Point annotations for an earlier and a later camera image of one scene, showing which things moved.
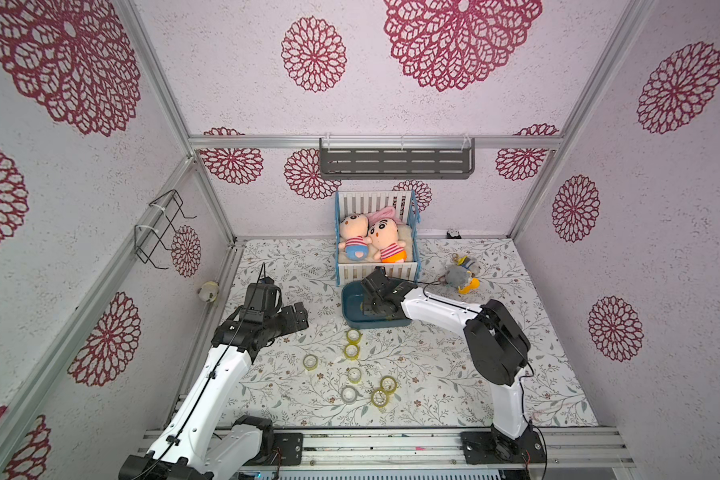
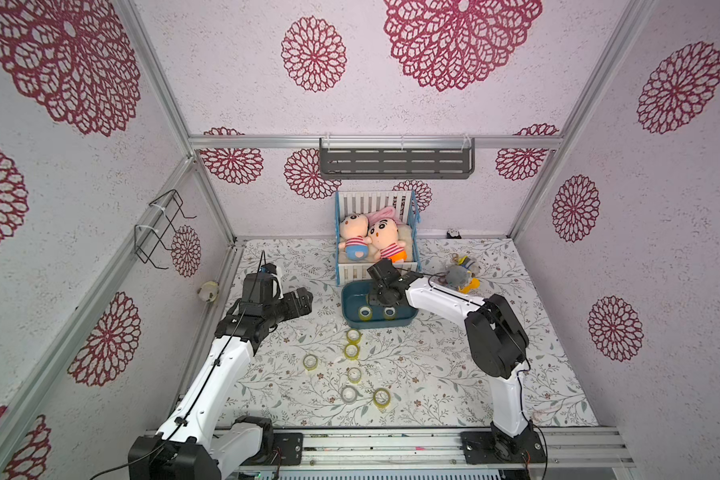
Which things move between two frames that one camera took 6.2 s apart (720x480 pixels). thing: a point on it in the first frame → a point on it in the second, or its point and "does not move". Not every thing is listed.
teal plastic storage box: [352, 302] does not move
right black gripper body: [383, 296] → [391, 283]
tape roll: [310, 362] does not move
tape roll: [380, 398] does not move
